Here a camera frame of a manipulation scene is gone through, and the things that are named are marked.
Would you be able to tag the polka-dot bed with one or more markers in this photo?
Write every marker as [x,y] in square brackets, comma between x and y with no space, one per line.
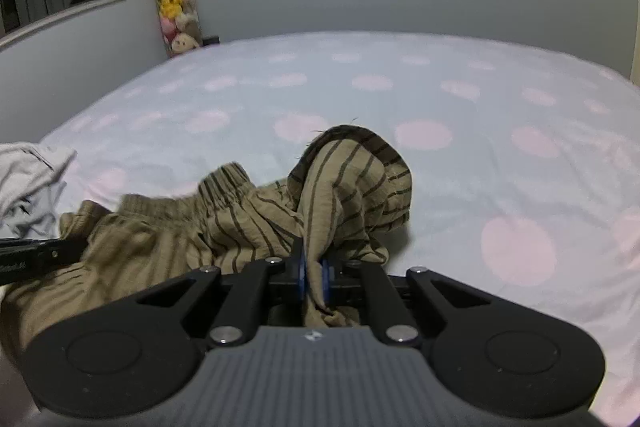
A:
[450,187]

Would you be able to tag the brown striped pants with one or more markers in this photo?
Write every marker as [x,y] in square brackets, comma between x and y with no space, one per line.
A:
[150,237]

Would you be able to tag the white window sill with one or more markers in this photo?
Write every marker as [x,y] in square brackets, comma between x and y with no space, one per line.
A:
[65,19]

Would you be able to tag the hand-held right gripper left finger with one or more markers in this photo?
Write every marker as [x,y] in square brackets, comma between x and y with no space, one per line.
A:
[300,279]

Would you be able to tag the white garment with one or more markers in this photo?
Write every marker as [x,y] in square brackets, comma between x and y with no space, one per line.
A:
[30,162]

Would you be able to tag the dark wall outlet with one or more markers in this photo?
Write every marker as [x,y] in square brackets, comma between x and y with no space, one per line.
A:
[211,41]

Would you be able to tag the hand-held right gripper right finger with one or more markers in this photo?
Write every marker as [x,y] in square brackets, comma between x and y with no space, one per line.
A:
[327,282]

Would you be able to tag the grey garment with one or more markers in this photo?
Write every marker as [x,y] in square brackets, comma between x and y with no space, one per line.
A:
[35,217]

